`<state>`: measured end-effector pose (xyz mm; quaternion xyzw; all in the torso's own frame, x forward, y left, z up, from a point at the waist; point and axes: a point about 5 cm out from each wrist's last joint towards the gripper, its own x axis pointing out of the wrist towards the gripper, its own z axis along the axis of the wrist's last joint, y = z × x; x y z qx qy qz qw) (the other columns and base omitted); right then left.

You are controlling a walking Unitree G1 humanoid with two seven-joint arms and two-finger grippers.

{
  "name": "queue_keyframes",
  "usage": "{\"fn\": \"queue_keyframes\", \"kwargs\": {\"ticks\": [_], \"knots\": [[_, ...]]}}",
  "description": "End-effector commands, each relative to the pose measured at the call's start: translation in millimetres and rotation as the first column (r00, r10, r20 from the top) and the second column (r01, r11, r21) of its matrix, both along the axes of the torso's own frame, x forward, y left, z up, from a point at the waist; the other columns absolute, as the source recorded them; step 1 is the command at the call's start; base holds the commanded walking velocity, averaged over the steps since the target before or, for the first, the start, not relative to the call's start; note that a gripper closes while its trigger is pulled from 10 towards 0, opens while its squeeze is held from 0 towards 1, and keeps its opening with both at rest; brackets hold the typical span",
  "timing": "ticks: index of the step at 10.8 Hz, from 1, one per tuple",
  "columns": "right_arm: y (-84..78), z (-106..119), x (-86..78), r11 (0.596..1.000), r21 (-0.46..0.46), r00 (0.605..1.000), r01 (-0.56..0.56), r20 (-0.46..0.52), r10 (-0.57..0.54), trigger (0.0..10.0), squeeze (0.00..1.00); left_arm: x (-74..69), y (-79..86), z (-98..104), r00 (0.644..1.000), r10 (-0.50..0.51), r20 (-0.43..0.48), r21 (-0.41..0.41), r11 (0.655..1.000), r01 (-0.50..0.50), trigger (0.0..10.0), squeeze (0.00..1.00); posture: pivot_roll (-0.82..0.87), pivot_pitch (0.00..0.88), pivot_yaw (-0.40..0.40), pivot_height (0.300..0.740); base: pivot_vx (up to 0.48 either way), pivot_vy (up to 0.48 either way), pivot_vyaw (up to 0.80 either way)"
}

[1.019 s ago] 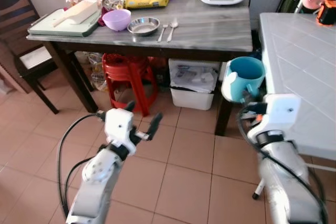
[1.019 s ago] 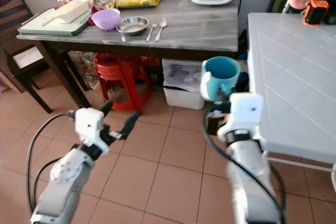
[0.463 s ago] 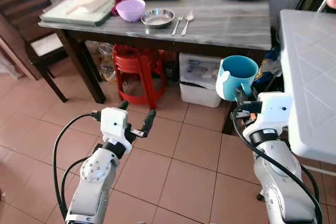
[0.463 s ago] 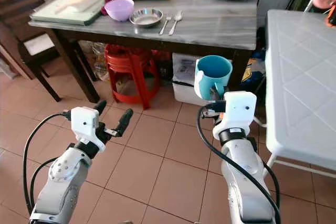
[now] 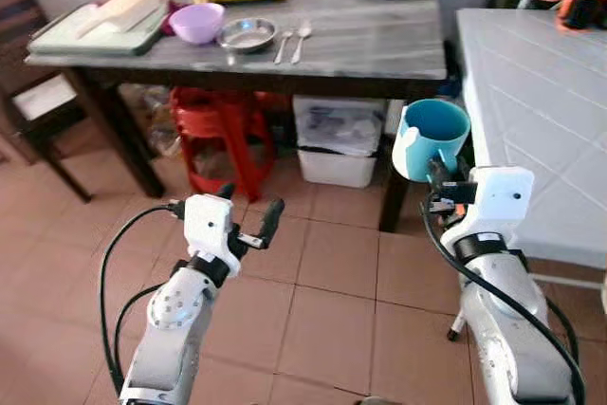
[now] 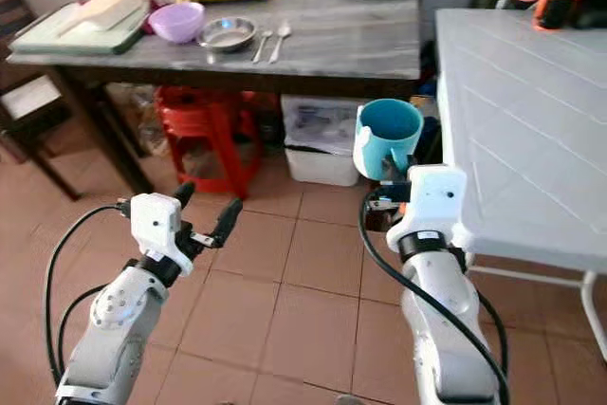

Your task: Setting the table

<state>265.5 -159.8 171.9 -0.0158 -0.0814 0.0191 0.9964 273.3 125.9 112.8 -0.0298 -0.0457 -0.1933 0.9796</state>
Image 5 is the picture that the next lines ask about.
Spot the red plastic stool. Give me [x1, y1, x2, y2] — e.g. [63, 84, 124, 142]
[170, 86, 279, 203]

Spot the clear plastic bag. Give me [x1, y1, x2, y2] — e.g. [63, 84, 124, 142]
[119, 85, 181, 158]

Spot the blue cup with white handle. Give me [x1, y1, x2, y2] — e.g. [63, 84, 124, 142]
[392, 99, 473, 184]

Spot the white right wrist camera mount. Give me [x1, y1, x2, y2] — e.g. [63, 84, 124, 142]
[444, 166, 535, 247]

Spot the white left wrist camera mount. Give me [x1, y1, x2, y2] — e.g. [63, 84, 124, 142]
[182, 193, 244, 278]

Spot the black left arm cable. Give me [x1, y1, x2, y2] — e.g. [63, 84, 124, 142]
[99, 202, 187, 398]

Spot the large metal spoon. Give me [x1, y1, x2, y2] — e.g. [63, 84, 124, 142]
[289, 23, 313, 66]

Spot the dark wooden chair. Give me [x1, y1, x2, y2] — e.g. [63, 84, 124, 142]
[0, 0, 97, 204]

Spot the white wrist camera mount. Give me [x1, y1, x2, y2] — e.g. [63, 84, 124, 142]
[182, 193, 244, 278]
[444, 166, 535, 247]

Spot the purple plastic bowl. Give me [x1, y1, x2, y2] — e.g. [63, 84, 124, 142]
[168, 2, 227, 46]

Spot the long white box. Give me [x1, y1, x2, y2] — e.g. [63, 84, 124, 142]
[76, 0, 165, 39]

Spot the stainless steel bowl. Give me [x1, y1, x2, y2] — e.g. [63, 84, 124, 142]
[218, 17, 279, 53]

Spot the dark wooden grey-topped table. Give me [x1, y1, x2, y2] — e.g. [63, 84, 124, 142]
[24, 0, 450, 234]

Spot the pale green tray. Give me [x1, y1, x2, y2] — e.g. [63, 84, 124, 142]
[27, 2, 171, 57]

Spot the white tile-pattern table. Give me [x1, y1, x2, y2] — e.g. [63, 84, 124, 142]
[446, 9, 607, 345]

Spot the small metal spoon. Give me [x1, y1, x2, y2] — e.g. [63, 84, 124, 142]
[273, 30, 296, 66]

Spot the white plastic storage bin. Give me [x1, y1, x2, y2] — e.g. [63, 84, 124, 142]
[291, 94, 389, 190]

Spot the orange and black device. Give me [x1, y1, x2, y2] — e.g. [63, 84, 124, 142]
[555, 0, 607, 32]

